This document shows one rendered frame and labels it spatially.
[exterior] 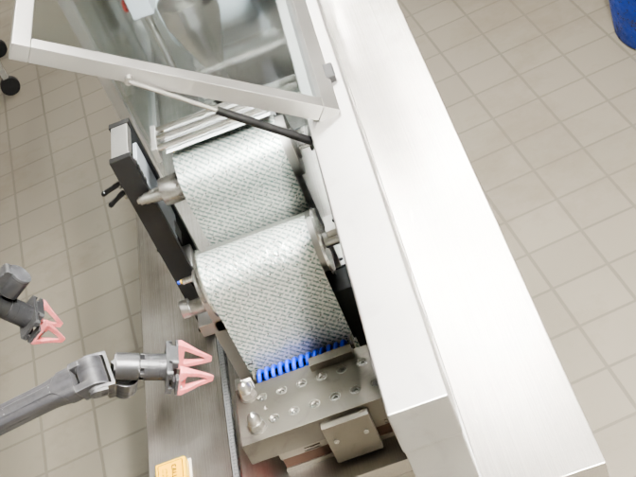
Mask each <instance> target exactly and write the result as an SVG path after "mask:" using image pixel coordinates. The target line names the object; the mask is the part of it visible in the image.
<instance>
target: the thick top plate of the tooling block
mask: <svg viewBox="0 0 636 477"><path fill-rule="evenodd" d="M352 350H353V354H354V357H353V358H350V359H347V360H344V361H341V362H337V363H334V364H332V365H329V366H327V367H324V368H321V369H318V370H315V371H312V372H311V370H310V368H309V365H307V366H304V367H301V368H298V369H295V370H293V371H291V372H288V373H285V374H282V375H280V376H277V377H274V378H271V379H268V380H264V381H262V382H259V383H256V384H254V386H255V388H254V390H256V392H257V396H256V399H255V400H254V401H252V402H250V403H243V402H242V401H241V400H240V396H239V390H237V391H235V397H236V404H237V411H238V424H239V431H240V439H241V446H242V448H243V449H244V451H245V453H246V454H247V456H248V458H249V460H250V461H251V463H252V464H255V463H258V462H261V461H264V460H267V459H270V458H273V457H275V456H277V455H280V454H283V453H286V452H289V451H293V450H296V449H299V448H302V447H305V446H307V445H310V444H312V443H315V442H318V441H321V440H324V439H326V438H325V436H324V434H323V432H322V430H321V425H320V423H322V422H325V421H328V420H330V419H333V418H335V417H338V416H341V415H346V414H349V413H352V412H354V411H357V410H360V409H362V408H365V407H366V408H367V410H368V412H369V414H370V415H371V417H372V420H373V422H375V421H378V420H381V419H384V418H386V417H387V416H386V413H385V409H384V406H383V402H382V398H381V394H380V389H379V385H378V382H377V378H376V374H375V370H374V367H373V363H372V360H371V357H370V353H369V349H368V346H367V344H366V345H363V346H360V347H357V348H354V349H352ZM251 412H256V413H257V414H258V415H259V416H260V417H261V418H263V420H264V421H265V422H266V424H267V428H266V430H265V431H264V432H263V433H261V434H257V435H254V434H251V432H250V429H249V427H248V425H247V423H248V422H247V415H248V414H249V413H251Z"/></svg>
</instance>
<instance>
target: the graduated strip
mask: <svg viewBox="0 0 636 477"><path fill-rule="evenodd" d="M216 344H217V352H218V360H219V368H220V375H221V390H222V398H223V406H224V413H225V422H226V430H227V437H228V445H229V453H230V461H231V469H232V476H233V477H242V471H241V463H240V457H239V442H238V436H237V428H236V420H235V414H234V406H233V399H232V392H231V384H230V377H229V370H228V362H227V355H226V353H225V351H224V350H223V348H222V346H221V343H220V342H219V340H218V338H217V337H216Z"/></svg>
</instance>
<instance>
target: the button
mask: <svg viewBox="0 0 636 477"><path fill-rule="evenodd" d="M155 469H156V477H190V476H189V465H188V461H187V459H186V457H185V456H182V457H179V458H176V459H173V460H170V461H168V462H166V463H163V464H160V465H157V466H156V467H155Z"/></svg>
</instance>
